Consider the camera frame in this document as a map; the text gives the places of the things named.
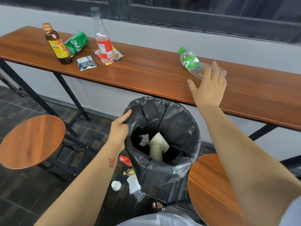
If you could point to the person's right hand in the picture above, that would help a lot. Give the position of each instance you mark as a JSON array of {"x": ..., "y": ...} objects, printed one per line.
[{"x": 209, "y": 91}]

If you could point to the person's left hand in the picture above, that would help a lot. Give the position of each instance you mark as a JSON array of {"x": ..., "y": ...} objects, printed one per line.
[{"x": 117, "y": 132}]

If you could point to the person's right thumb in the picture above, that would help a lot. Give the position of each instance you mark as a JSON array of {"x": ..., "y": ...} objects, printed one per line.
[{"x": 193, "y": 87}]

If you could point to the person's right little finger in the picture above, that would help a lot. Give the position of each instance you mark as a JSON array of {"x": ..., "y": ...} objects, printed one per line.
[{"x": 225, "y": 82}]

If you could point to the person's left thumb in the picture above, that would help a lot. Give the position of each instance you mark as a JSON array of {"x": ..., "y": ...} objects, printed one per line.
[{"x": 124, "y": 116}]

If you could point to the person's right middle finger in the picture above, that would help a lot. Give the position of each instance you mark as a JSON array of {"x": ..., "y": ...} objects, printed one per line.
[{"x": 215, "y": 69}]

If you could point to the black trash bag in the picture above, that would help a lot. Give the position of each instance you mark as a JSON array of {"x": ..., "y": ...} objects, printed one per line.
[{"x": 174, "y": 124}]

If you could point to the person's right forearm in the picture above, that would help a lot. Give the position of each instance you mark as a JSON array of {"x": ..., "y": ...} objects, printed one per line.
[{"x": 244, "y": 162}]

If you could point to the person's left forearm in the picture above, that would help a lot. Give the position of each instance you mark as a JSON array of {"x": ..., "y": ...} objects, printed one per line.
[{"x": 89, "y": 185}]

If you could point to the crumpled clear bottle green cap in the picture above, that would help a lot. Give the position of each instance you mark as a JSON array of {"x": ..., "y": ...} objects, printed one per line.
[{"x": 191, "y": 62}]

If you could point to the crumpled white tissue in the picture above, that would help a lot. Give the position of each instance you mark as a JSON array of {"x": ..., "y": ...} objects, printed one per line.
[{"x": 144, "y": 140}]

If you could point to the red drink can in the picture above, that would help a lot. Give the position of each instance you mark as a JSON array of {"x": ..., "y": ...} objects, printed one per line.
[{"x": 125, "y": 160}]

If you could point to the beige paper cup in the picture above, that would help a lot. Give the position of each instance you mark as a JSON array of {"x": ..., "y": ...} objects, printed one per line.
[
  {"x": 155, "y": 153},
  {"x": 161, "y": 141}
]

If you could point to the small yellow drink bottle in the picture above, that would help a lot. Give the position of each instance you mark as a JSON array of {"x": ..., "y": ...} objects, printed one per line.
[{"x": 129, "y": 172}]

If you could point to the red yellow snack wrapper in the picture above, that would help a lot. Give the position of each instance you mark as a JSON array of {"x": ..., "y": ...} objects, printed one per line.
[{"x": 118, "y": 54}]

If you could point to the dark blue snack wrapper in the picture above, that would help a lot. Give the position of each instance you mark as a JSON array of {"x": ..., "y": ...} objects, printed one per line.
[{"x": 86, "y": 63}]

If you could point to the white paper napkin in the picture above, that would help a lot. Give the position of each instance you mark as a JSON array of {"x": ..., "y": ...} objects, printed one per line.
[{"x": 133, "y": 184}]

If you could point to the white round lid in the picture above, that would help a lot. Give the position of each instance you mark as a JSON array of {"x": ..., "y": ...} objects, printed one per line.
[{"x": 116, "y": 185}]

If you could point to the clear bottle red drink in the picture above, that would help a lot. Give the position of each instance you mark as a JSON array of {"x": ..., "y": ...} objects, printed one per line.
[{"x": 103, "y": 45}]

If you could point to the clear plastic cup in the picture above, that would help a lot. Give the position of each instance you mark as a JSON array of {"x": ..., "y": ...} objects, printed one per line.
[{"x": 140, "y": 196}]

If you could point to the green soda can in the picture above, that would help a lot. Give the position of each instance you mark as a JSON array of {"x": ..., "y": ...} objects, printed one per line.
[{"x": 76, "y": 43}]

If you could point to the person's foot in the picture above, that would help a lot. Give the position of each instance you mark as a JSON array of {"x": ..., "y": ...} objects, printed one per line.
[{"x": 158, "y": 205}]

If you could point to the round wooden stool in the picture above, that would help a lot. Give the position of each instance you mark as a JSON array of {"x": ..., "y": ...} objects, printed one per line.
[
  {"x": 211, "y": 192},
  {"x": 30, "y": 141}
]

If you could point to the brown bottle yellow label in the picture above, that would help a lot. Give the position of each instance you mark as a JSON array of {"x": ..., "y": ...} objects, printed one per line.
[{"x": 57, "y": 45}]

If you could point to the person's white shirt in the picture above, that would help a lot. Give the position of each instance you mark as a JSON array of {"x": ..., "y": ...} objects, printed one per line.
[{"x": 160, "y": 221}]

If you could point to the black metal table frame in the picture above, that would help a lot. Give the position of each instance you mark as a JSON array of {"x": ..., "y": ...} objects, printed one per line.
[{"x": 71, "y": 95}]

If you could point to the dark window frame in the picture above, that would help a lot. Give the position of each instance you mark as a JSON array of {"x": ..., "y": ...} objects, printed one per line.
[{"x": 188, "y": 18}]

